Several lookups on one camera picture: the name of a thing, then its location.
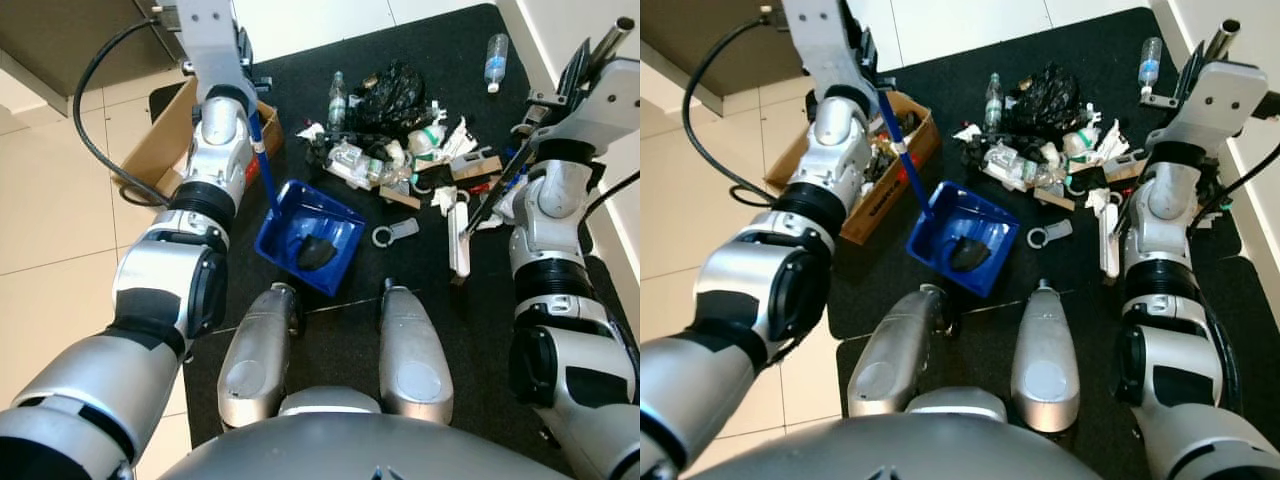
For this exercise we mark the open brown cardboard box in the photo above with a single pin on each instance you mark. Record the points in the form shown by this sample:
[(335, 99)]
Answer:
[(155, 150), (880, 215)]

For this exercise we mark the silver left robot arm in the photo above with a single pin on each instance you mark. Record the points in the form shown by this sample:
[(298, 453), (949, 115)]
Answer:
[(770, 290), (160, 290)]

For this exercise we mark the silver left robot leg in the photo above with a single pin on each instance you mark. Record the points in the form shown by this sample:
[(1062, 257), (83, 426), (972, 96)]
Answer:
[(255, 360), (890, 360)]

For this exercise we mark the white crumpled paper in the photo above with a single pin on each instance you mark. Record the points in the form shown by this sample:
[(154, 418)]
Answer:
[(968, 131), (310, 131)]

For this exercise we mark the clear crumpled plastic packaging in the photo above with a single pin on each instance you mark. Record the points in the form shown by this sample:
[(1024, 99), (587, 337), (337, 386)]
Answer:
[(1005, 165), (350, 165)]

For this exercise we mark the black floor mat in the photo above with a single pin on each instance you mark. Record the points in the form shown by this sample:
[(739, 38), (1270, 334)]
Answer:
[(330, 340), (980, 330)]

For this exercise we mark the brown cardboard scrap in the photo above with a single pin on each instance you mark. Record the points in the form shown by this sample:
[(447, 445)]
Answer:
[(1125, 168), (478, 166)]

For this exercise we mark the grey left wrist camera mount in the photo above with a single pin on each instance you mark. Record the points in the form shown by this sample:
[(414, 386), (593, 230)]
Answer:
[(212, 45), (820, 45)]

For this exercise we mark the silver right robot leg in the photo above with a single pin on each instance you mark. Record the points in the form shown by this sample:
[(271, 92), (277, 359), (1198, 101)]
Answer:
[(1045, 360), (412, 350)]

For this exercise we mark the crumpled black plastic bag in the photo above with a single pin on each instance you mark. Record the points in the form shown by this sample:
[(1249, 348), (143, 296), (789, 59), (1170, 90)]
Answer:
[(1045, 100), (392, 98)]

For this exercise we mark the white cup with green band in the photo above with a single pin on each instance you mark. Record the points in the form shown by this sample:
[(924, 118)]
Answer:
[(428, 140), (1080, 142)]

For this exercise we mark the plastic bottle with blue label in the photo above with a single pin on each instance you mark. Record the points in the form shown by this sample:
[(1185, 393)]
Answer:
[(1150, 65), (496, 62)]

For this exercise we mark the black lump of rubbish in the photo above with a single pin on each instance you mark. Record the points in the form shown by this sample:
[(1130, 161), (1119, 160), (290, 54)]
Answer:
[(968, 254), (316, 252)]

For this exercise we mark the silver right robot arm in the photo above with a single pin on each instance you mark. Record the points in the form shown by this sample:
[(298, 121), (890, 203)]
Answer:
[(1170, 300), (560, 300)]

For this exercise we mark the silver robot torso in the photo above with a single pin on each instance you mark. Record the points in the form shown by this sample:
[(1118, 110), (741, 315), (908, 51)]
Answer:
[(350, 445), (920, 450)]

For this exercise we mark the silver robot leg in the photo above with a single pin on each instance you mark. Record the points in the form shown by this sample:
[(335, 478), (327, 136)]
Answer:
[(255, 360), (412, 350), (1045, 360), (890, 360)]

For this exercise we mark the clear empty plastic bottle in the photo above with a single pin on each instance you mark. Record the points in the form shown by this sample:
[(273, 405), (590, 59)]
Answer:
[(993, 100), (338, 100)]

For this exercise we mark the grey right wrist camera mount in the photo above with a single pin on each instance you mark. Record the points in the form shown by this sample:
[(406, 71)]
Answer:
[(1220, 100), (605, 100)]

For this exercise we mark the brown wooden cabinet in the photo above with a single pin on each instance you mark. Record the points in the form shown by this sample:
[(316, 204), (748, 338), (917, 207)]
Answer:
[(700, 40)]

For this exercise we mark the blue plastic dustpan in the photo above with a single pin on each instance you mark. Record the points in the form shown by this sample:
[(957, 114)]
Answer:
[(940, 235), (285, 235)]

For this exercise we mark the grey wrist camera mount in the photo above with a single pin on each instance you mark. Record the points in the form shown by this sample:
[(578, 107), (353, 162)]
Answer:
[(212, 45), (1220, 100), (605, 100), (820, 45)]

